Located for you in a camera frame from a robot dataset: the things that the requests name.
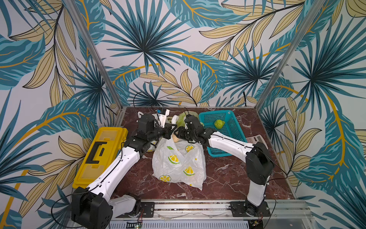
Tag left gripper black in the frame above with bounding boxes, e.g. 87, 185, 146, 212
148, 122, 178, 142

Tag white pear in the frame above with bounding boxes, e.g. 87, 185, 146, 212
172, 134, 180, 143

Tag green avocado print plastic bag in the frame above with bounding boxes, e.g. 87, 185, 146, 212
176, 111, 199, 127

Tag white lemon print plastic bags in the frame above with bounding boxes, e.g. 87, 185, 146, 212
152, 138, 206, 190

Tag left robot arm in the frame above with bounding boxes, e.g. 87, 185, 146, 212
71, 114, 177, 229

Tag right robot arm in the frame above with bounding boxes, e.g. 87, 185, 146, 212
174, 114, 275, 217

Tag green pear basket right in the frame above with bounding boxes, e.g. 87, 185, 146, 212
214, 119, 226, 129

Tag teal plastic basket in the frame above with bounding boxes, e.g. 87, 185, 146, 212
199, 110, 247, 142

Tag yellow plastic toolbox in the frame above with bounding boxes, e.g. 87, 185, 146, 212
72, 127, 128, 189

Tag white calculator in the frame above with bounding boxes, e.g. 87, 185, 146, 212
246, 135, 268, 149

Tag left metal corner post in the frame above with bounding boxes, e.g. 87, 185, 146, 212
64, 0, 123, 111

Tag metal corner post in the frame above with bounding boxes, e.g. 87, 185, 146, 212
64, 0, 123, 111
255, 0, 326, 111

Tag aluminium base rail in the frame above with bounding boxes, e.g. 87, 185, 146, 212
65, 199, 318, 229

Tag right metal corner post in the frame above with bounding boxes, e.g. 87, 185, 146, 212
255, 0, 326, 111

